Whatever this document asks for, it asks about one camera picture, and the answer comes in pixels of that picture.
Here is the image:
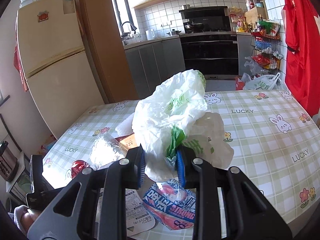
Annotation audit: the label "white foam net sleeve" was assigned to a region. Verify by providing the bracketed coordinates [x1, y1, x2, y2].
[89, 133, 127, 170]

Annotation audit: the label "orange snack packet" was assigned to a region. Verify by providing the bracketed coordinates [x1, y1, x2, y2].
[116, 133, 139, 151]

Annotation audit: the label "white green plastic bag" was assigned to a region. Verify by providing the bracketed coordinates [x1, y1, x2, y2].
[132, 69, 208, 182]

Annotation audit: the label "grey kitchen base cabinets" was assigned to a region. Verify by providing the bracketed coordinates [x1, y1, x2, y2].
[125, 36, 185, 99]

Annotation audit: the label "kitchen faucet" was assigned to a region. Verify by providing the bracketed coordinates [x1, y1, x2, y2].
[120, 21, 137, 40]

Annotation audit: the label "red shiny foil wrapper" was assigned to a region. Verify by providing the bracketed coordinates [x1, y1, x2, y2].
[71, 160, 90, 179]

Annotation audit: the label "white paper label sheet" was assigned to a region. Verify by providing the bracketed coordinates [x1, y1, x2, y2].
[125, 189, 156, 237]

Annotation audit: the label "blue pink snack wrapper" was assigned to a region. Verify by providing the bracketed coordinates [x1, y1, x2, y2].
[142, 179, 196, 230]

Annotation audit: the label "green checkered tablecloth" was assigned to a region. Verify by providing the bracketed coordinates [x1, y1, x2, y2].
[43, 90, 319, 236]

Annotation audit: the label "translucent crumpled plastic bag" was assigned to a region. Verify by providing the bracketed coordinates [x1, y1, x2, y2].
[182, 112, 234, 169]

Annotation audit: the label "white shopping bag on floor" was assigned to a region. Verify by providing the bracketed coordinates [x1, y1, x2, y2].
[243, 73, 289, 91]

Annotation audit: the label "cream refrigerator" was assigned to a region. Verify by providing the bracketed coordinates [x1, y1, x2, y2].
[16, 0, 104, 138]

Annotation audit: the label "black oven stove unit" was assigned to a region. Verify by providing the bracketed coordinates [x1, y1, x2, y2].
[180, 6, 239, 77]

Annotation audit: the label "white kettle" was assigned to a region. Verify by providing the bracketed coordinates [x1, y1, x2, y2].
[145, 29, 156, 41]

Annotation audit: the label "steel pot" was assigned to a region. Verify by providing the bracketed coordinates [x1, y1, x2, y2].
[167, 29, 181, 36]

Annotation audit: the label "black wok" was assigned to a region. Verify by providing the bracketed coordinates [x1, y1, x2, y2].
[184, 23, 203, 32]

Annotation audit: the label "red apron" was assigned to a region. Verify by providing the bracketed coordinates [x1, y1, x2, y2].
[283, 0, 319, 116]

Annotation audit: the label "wire snack rack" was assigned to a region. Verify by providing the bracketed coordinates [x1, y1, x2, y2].
[251, 17, 284, 73]

